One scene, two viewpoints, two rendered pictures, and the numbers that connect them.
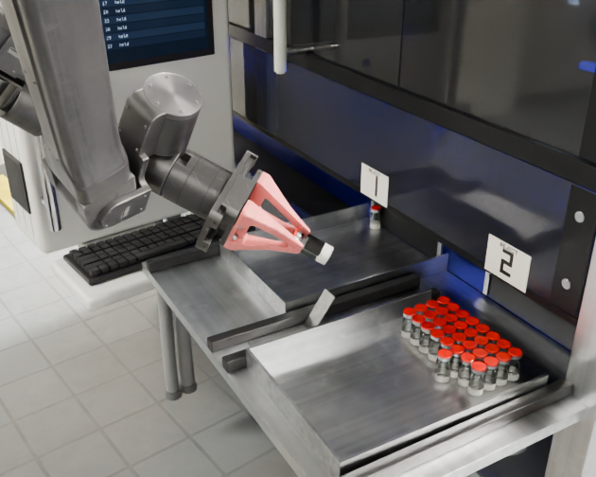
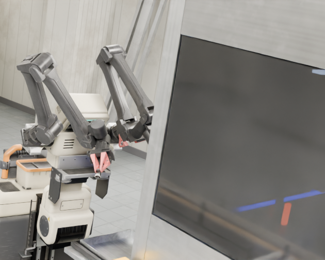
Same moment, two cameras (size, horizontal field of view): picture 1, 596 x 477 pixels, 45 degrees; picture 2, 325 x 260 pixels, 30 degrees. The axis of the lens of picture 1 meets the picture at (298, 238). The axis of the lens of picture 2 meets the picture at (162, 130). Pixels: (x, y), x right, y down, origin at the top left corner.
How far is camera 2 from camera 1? 2.31 m
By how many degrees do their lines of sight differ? 71
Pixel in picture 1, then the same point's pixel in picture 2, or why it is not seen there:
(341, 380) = (127, 250)
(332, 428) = (102, 247)
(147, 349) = not seen: outside the picture
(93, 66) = (63, 103)
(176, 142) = (94, 134)
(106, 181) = (77, 132)
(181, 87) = (100, 123)
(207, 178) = (97, 146)
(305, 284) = not seen: hidden behind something
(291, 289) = not seen: hidden behind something
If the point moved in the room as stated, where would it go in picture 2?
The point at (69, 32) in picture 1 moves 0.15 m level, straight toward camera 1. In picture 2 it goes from (54, 95) to (18, 94)
